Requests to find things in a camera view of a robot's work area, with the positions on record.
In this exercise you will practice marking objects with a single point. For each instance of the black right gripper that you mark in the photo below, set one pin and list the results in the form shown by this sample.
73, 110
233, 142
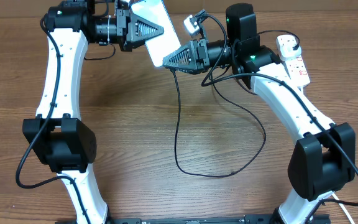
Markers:
194, 50

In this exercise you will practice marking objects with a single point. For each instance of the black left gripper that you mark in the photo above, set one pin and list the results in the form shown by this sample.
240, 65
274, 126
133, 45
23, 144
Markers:
124, 20

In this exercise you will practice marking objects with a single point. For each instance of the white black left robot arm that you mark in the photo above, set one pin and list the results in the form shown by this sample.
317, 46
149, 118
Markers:
56, 134

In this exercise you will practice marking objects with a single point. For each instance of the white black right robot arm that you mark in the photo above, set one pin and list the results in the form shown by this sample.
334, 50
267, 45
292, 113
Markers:
323, 160

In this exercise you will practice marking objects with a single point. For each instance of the white charger adapter plug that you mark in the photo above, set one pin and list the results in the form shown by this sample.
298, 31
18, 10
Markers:
287, 52

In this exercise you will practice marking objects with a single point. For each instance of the white power strip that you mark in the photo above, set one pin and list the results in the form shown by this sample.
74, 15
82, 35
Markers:
295, 67

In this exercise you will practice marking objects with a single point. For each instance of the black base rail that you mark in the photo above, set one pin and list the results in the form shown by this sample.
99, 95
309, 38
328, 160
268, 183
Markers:
247, 219

